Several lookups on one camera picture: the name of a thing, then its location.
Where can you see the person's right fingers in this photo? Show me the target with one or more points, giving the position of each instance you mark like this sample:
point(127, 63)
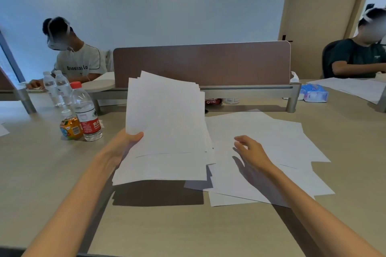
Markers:
point(242, 142)

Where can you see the spread pile of white papers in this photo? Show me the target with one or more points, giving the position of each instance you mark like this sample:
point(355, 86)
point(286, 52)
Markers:
point(271, 139)

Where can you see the person's left thumb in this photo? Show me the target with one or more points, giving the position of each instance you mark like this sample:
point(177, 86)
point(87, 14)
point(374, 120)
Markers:
point(134, 137)

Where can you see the blue tissue pack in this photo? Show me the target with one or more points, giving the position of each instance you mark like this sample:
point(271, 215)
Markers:
point(315, 93)

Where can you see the red-capped water bottle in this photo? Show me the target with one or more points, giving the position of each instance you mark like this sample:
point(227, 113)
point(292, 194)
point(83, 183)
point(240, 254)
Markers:
point(86, 112)

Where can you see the person's left hand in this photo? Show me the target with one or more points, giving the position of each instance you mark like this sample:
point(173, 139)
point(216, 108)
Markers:
point(116, 148)

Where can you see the white container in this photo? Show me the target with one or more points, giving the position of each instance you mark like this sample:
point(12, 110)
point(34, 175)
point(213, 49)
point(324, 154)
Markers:
point(232, 101)

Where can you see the white paper sheet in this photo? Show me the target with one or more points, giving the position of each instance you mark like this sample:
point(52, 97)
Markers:
point(3, 130)

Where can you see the brown desk divider panel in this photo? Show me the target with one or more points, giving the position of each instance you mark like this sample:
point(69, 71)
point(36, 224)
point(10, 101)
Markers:
point(211, 64)

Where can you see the red can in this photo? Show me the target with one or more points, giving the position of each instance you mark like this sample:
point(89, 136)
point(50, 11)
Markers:
point(213, 101)

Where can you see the white headset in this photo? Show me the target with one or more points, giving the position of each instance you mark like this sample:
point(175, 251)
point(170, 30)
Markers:
point(369, 16)
point(58, 41)

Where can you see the beige door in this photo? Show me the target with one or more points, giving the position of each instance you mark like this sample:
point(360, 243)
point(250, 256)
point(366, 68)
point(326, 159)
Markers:
point(319, 3)

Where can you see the stack of white sheets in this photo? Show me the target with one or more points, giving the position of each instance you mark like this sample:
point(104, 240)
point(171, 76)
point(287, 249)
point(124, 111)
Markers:
point(167, 127)

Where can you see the small orange juice bottle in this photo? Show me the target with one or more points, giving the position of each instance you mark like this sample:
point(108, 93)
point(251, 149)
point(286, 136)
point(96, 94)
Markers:
point(71, 127)

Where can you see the grey metal divider frame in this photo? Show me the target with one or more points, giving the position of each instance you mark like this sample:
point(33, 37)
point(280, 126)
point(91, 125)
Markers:
point(256, 92)
point(21, 95)

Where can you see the person's right hand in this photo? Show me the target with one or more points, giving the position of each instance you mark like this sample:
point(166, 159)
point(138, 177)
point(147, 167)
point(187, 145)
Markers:
point(254, 154)

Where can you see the clear water bottle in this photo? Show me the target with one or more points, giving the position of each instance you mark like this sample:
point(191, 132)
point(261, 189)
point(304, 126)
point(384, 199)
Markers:
point(63, 88)
point(50, 88)

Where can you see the black office chair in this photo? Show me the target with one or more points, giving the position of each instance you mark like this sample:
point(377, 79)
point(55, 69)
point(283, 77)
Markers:
point(327, 58)

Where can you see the person's left forearm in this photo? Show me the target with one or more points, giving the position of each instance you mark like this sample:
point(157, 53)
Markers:
point(69, 205)

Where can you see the person's right forearm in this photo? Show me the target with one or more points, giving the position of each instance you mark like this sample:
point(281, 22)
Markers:
point(310, 214)

